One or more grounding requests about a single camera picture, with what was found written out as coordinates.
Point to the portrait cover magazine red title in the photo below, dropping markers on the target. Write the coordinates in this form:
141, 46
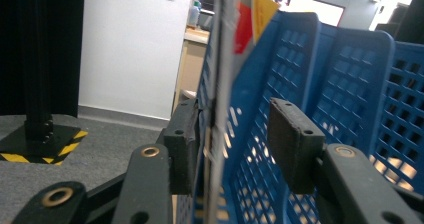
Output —
226, 34

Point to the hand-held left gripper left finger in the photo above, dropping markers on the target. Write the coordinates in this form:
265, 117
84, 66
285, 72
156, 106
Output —
183, 150

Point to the light wooden desk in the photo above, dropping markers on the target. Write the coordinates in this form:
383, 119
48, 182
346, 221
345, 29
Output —
191, 60

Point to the bright screen dark frame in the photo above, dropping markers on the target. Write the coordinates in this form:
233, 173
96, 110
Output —
313, 9

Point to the blue plastic file rack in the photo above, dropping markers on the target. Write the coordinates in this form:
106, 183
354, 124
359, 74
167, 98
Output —
350, 84

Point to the black stand with striped base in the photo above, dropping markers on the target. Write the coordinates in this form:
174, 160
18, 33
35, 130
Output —
40, 134

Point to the clear plastic bottle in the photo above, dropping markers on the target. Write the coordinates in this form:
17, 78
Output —
194, 14

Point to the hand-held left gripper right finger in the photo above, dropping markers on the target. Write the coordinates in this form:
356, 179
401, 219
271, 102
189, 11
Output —
293, 144

